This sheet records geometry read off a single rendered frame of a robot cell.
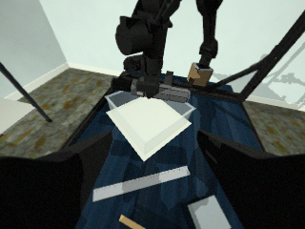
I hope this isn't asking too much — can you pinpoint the tan wooden stick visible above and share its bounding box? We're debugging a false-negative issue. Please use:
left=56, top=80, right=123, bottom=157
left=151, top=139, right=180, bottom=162
left=119, top=215, right=146, bottom=229

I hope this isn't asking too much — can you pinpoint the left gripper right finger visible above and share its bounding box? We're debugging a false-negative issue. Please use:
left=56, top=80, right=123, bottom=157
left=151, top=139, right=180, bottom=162
left=196, top=130, right=305, bottom=229

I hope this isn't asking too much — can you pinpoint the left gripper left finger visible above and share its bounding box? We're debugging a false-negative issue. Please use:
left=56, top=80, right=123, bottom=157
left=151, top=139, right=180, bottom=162
left=0, top=131, right=112, bottom=229

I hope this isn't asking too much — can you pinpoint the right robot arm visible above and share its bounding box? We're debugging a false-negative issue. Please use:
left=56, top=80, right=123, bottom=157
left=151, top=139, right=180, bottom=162
left=115, top=0, right=223, bottom=73

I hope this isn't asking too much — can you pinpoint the grey ruler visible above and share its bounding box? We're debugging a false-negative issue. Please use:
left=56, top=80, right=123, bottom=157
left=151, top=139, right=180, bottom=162
left=92, top=166, right=190, bottom=202

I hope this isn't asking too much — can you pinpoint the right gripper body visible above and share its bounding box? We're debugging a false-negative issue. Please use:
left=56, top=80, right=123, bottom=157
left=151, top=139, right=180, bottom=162
left=136, top=50, right=165, bottom=94

